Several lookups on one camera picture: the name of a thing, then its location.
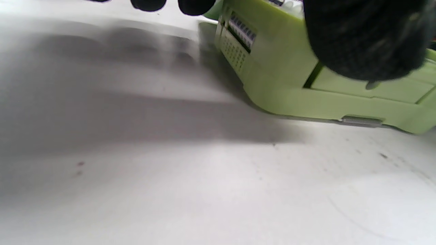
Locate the person's left hand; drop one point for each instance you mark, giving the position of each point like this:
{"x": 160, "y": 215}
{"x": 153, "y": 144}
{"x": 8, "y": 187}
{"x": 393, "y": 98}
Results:
{"x": 368, "y": 37}

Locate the green multifunction pencil case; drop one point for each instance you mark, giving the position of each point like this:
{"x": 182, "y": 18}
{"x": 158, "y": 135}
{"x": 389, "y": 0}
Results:
{"x": 282, "y": 75}

